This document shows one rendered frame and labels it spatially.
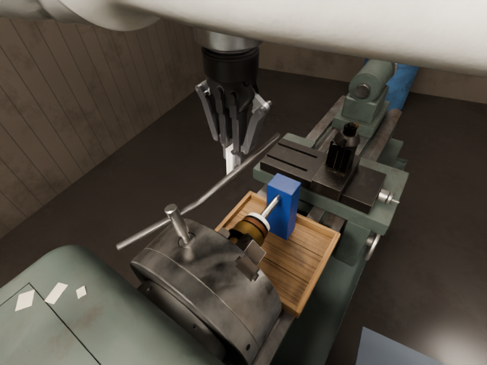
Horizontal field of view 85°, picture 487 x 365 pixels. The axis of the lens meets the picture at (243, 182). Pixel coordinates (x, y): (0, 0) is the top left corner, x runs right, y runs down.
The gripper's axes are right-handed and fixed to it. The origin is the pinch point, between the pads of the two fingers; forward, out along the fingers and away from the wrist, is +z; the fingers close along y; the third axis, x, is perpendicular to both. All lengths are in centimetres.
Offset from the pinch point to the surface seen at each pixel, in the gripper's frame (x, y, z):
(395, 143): -121, -25, 64
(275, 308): 11.4, -17.2, 20.7
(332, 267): -37, -24, 78
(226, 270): 14.0, -8.0, 10.9
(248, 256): 8.6, -8.9, 13.7
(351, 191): -41, -18, 36
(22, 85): -29, 207, 56
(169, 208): 13.9, 3.1, 1.9
